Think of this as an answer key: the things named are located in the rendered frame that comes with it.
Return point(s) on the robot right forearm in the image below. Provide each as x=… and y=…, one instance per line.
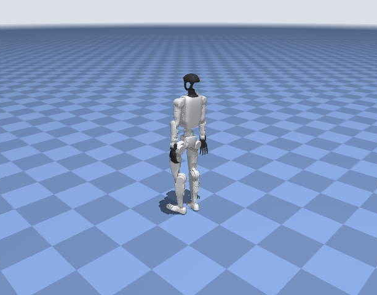
x=202, y=129

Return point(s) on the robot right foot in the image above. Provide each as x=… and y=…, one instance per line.
x=194, y=207

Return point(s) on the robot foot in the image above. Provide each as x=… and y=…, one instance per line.
x=194, y=207
x=175, y=207

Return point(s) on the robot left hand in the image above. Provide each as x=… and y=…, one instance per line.
x=173, y=154

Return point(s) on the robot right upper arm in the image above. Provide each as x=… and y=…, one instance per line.
x=204, y=100

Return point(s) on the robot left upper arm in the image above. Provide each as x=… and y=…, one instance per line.
x=177, y=106

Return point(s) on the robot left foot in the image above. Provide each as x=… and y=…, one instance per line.
x=175, y=207

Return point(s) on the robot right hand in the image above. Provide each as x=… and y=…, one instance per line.
x=203, y=146

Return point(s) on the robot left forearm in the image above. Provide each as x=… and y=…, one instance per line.
x=174, y=134

